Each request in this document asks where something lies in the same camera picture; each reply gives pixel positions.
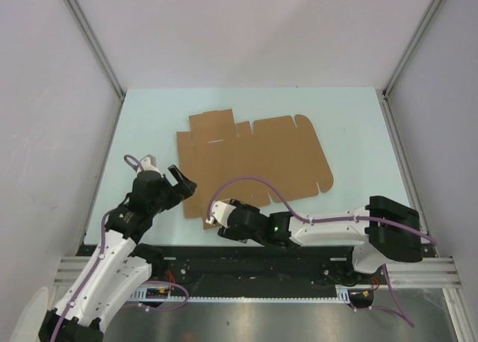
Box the brown cardboard box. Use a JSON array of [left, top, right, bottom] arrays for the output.
[[176, 109, 334, 220]]

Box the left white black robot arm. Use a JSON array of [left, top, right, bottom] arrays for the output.
[[38, 165, 196, 341]]

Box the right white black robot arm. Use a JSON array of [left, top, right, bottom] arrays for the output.
[[209, 196, 423, 283]]

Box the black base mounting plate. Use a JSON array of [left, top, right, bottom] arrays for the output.
[[76, 243, 438, 287]]

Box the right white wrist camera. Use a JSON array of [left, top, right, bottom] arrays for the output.
[[206, 201, 236, 228]]

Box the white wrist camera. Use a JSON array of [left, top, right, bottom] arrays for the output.
[[206, 201, 236, 228], [137, 155, 161, 174]]

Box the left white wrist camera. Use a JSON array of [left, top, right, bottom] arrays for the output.
[[137, 155, 161, 174]]

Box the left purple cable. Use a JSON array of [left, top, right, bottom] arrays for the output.
[[50, 154, 190, 341]]

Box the grey slotted cable duct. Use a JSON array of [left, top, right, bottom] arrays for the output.
[[126, 286, 373, 304]]

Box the right aluminium side rail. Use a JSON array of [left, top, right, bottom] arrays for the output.
[[379, 90, 434, 246]]

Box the left aluminium corner post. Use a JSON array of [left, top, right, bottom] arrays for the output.
[[63, 0, 125, 102]]

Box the aluminium corner post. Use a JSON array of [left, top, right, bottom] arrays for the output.
[[63, 0, 125, 102], [382, 0, 445, 98]]

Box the right aluminium corner post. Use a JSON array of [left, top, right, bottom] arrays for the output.
[[382, 0, 445, 98]]

